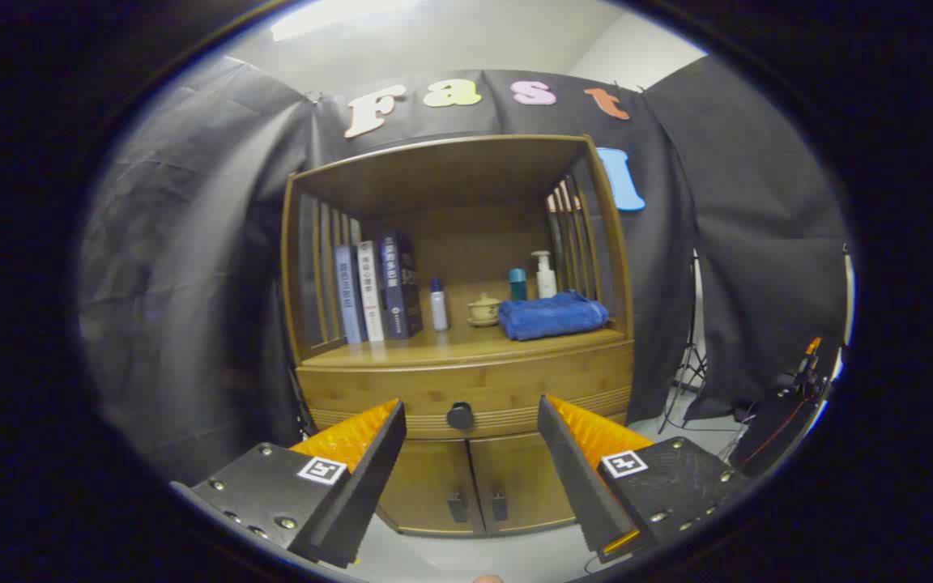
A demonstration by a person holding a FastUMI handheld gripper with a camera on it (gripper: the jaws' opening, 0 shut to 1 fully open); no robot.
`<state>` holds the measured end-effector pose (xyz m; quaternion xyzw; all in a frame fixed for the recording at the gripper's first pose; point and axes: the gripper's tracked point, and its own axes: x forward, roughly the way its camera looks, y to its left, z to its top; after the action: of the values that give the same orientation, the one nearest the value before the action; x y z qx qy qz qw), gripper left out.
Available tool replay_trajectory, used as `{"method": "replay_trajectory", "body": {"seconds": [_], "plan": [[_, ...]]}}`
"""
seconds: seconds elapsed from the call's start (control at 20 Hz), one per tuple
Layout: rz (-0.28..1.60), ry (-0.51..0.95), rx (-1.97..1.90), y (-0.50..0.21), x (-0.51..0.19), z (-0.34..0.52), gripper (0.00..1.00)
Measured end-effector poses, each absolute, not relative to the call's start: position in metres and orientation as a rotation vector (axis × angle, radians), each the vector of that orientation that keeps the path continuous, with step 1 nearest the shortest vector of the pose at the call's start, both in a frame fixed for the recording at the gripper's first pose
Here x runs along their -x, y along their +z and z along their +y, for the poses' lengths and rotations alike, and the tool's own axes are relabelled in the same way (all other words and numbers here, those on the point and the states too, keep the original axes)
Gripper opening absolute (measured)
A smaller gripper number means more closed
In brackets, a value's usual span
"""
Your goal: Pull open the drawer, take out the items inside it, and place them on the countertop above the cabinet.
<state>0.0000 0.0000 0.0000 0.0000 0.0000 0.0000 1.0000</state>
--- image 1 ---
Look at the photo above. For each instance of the dark navy book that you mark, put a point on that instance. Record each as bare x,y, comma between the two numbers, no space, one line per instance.
398,283

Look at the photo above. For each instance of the teal capped bottle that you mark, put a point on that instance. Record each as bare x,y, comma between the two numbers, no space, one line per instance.
517,285

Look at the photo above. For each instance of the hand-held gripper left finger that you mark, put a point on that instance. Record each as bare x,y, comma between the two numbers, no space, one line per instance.
369,494

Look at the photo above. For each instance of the black backdrop cloth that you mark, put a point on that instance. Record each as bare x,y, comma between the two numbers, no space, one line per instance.
191,283

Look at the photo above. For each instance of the black equipment with orange part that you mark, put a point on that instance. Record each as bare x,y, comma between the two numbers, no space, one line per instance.
774,429

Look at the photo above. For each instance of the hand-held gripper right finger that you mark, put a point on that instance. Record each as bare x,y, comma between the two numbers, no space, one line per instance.
576,486

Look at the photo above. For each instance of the wooden cabinet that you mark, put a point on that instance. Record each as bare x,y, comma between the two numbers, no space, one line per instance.
450,174

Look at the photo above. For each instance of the folded blue towel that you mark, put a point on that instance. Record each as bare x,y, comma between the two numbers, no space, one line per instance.
551,317

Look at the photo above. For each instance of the wooden drawer with black knob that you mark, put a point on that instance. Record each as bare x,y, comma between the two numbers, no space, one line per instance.
402,389

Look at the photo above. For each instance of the white pump bottle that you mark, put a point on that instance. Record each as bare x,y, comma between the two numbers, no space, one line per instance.
546,282

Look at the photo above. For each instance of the light blue book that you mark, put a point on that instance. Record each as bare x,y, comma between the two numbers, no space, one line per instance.
349,300

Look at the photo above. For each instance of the ceiling light panel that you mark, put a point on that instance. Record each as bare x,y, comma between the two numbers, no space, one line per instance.
337,16

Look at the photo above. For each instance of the black light stand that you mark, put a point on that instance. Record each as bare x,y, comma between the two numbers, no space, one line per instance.
689,364

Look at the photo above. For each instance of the white bottle with blue cap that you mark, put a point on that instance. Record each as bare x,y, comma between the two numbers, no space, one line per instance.
439,308

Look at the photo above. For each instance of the beige lidded teacup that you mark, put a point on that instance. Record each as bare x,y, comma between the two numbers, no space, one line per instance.
483,311

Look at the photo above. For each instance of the white book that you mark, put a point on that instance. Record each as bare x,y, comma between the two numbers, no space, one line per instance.
370,291

